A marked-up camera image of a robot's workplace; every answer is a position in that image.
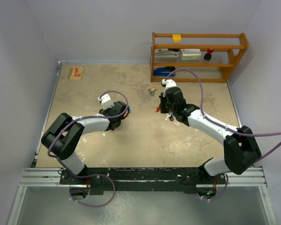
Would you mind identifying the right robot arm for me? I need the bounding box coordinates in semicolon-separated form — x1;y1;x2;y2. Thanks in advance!
159;87;261;183

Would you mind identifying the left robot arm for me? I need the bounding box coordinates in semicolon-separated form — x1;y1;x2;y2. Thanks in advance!
41;101;129;184

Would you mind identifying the blue stapler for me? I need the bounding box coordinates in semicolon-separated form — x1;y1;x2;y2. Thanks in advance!
153;66;176;77

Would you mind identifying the wooden shelf rack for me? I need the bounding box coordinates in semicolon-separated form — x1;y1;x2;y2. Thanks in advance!
150;32;249;83

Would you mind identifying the white stapler on shelf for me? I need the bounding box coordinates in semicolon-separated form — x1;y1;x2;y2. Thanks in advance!
155;48;180;58

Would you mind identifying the orange spiral notebook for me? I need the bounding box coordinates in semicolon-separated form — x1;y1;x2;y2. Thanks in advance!
68;67;84;81

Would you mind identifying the white staples box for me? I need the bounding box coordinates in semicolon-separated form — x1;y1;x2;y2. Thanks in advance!
180;49;201;60

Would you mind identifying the red black stamp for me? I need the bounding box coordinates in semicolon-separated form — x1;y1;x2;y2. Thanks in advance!
204;49;214;61

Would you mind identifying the yellow box on shelf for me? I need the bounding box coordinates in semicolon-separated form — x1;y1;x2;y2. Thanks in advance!
172;34;182;44

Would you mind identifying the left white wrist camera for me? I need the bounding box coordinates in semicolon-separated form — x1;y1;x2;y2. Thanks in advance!
98;94;114;110

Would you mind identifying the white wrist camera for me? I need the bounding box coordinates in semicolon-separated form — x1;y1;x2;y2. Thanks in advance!
98;94;114;110
161;79;177;89

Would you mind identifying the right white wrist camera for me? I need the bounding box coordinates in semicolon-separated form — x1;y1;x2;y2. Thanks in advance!
161;79;177;89

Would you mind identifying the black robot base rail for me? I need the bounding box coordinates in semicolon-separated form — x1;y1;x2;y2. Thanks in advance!
58;167;226;196

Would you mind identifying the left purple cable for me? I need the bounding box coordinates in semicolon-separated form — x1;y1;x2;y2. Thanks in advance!
47;90;129;208

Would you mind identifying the aluminium frame rail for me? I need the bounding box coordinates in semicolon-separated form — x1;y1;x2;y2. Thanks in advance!
19;167;267;188

